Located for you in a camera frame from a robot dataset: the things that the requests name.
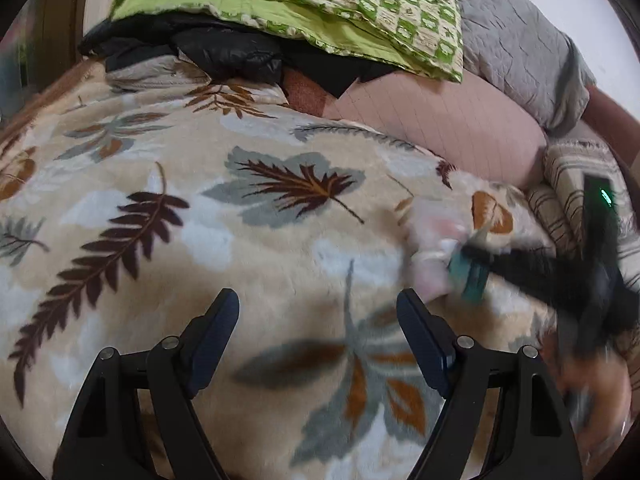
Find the brown beige headboard cushion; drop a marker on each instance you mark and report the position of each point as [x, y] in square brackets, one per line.
[613, 124]

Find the green checkered quilt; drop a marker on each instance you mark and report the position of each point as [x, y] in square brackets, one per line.
[423, 37]

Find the leaf-patterned fleece blanket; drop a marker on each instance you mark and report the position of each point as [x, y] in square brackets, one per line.
[123, 214]

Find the person's right hand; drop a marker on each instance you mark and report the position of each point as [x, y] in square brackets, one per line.
[605, 377]

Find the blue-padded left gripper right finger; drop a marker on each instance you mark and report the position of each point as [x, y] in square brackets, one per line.
[532, 437]

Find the teal tissue packet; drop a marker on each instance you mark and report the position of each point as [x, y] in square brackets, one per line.
[468, 278]

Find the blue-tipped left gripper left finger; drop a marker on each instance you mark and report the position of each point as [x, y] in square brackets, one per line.
[104, 437]

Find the black jacket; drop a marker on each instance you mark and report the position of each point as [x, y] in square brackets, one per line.
[224, 50]

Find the clear knotted plastic bag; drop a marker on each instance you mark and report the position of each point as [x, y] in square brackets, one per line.
[435, 231]

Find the pink bolster pillow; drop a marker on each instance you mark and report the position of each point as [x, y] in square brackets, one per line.
[472, 124]

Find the grey quilted pillow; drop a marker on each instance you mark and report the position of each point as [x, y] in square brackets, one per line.
[513, 46]

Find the striped floral folded quilt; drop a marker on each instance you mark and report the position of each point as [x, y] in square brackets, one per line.
[558, 202]

